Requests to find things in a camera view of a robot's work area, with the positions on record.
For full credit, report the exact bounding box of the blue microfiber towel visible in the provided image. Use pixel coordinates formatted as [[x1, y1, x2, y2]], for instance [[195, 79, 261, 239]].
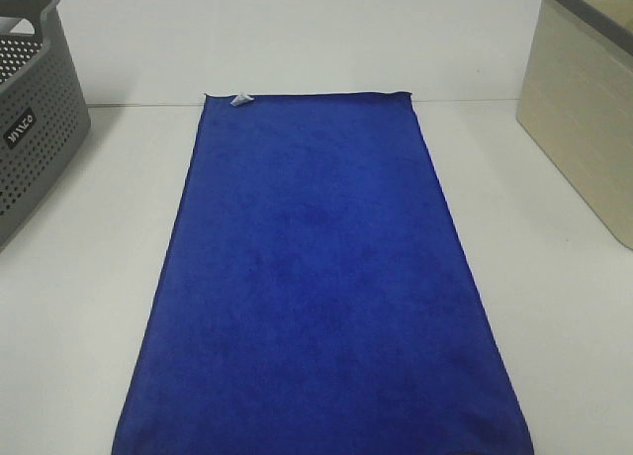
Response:
[[112, 92, 533, 454]]

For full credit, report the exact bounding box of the beige storage box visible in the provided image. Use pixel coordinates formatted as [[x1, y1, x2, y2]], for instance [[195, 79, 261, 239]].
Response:
[[516, 0, 632, 247]]

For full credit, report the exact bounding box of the grey perforated plastic basket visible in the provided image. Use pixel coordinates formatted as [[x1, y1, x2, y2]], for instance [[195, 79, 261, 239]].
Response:
[[1, 0, 91, 243]]

